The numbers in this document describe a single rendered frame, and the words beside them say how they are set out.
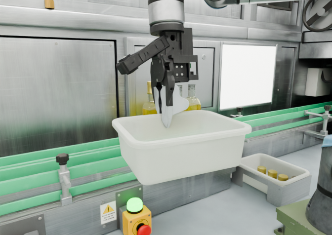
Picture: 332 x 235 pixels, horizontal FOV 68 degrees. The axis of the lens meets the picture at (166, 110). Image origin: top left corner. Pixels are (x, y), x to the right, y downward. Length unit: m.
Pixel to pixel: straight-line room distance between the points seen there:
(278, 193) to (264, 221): 0.12
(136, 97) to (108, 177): 0.38
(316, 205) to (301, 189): 0.28
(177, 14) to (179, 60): 0.09
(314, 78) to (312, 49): 0.22
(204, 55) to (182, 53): 0.63
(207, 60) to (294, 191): 0.63
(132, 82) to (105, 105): 0.14
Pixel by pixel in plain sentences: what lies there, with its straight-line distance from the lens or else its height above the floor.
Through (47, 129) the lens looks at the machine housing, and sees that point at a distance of 0.96.
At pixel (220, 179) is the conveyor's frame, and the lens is 0.97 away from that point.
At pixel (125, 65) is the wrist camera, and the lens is 0.49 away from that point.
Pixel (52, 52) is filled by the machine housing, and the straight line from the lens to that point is 0.94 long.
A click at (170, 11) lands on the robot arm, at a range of 0.52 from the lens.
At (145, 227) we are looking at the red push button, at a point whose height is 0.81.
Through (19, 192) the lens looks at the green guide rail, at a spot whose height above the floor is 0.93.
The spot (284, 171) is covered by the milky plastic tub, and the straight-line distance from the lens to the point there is 1.10.
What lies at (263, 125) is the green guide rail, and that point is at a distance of 1.26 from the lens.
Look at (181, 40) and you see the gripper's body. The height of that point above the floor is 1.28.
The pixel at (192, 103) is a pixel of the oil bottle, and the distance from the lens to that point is 0.94.
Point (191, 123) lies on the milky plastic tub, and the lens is 0.56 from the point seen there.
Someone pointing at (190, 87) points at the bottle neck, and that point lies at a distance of 0.96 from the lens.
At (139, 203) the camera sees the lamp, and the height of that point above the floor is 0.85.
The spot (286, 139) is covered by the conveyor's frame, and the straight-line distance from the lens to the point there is 1.41.
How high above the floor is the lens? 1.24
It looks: 12 degrees down
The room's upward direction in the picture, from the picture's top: straight up
